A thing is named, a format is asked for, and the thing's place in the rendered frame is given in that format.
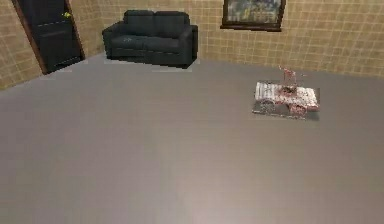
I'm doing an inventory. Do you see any black two-seat sofa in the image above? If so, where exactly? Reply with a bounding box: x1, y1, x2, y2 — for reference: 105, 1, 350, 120
101, 9, 199, 69

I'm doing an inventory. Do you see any white and red low table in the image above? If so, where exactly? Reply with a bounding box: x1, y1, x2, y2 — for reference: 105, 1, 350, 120
252, 65, 321, 121

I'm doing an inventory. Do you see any dark room door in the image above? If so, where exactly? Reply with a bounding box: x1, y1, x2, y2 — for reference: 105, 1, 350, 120
11, 0, 86, 75

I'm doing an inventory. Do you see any dark framed wall picture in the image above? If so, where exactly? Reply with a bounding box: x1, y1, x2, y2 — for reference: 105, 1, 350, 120
219, 0, 287, 33

